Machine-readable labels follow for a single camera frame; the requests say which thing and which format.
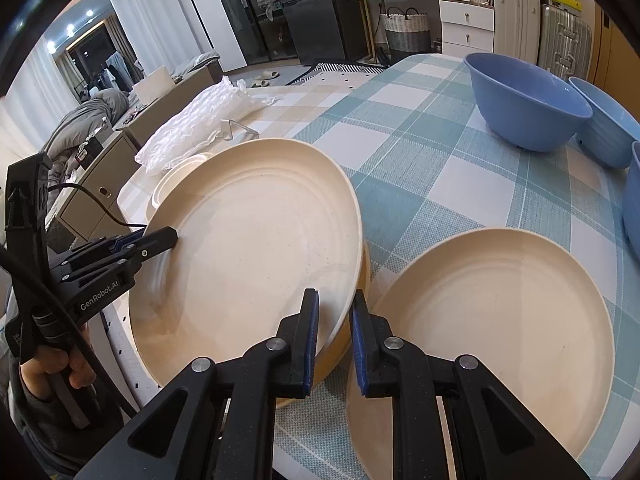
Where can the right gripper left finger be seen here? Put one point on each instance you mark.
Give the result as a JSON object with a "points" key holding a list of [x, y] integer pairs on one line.
{"points": [[216, 420]]}

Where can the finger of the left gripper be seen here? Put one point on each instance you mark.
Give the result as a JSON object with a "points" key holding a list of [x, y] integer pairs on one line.
{"points": [[146, 247], [94, 250]]}

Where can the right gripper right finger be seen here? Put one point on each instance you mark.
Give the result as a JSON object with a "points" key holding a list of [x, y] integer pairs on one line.
{"points": [[451, 419]]}

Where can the large beige plate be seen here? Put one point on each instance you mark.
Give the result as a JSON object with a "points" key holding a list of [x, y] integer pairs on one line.
{"points": [[523, 306], [257, 225]]}

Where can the blue bowl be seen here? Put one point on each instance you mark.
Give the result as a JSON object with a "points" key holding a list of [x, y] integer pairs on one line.
{"points": [[524, 104], [631, 200], [608, 135]]}

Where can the person's left hand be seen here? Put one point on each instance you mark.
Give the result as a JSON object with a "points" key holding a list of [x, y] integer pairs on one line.
{"points": [[49, 361]]}

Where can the small beige plate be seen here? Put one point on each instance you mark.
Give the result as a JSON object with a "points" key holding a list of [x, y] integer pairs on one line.
{"points": [[174, 176]]}

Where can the white bubble wrap bag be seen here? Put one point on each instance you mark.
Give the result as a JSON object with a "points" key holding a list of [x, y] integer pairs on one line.
{"points": [[199, 124]]}

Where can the metal phone stand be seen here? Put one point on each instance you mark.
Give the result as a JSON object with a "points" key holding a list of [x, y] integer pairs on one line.
{"points": [[230, 128]]}

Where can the black refrigerator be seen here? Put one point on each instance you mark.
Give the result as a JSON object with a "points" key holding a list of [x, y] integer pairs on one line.
{"points": [[325, 30]]}

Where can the teal plaid tablecloth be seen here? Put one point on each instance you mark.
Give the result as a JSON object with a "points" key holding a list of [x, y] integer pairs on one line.
{"points": [[425, 166]]}

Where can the woven laundry basket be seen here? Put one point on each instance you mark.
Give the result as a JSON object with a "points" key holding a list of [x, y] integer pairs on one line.
{"points": [[407, 31]]}

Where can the silver suitcase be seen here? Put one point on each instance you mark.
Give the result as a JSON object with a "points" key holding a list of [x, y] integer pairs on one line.
{"points": [[565, 43]]}

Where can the cream suitcase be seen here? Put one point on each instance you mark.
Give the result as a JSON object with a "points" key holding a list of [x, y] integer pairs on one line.
{"points": [[517, 29]]}

